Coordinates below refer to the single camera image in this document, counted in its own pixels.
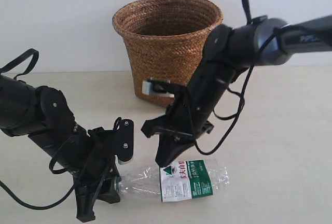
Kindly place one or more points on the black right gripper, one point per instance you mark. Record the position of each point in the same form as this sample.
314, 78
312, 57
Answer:
183, 122

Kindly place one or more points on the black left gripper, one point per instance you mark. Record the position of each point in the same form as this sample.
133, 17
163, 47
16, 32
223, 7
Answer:
86, 155

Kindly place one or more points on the clear plastic water bottle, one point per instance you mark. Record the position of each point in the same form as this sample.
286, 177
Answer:
181, 180

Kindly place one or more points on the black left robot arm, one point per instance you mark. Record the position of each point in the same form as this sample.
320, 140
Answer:
42, 114

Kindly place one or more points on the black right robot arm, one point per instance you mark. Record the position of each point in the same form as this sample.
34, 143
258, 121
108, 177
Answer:
227, 53

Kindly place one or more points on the brown woven straw basket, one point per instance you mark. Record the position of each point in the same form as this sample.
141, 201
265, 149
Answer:
164, 39

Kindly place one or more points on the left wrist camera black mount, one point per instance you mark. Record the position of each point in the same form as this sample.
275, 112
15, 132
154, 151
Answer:
124, 140

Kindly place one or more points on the right wrist camera grey module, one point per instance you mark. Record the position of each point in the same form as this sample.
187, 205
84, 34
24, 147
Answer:
161, 88

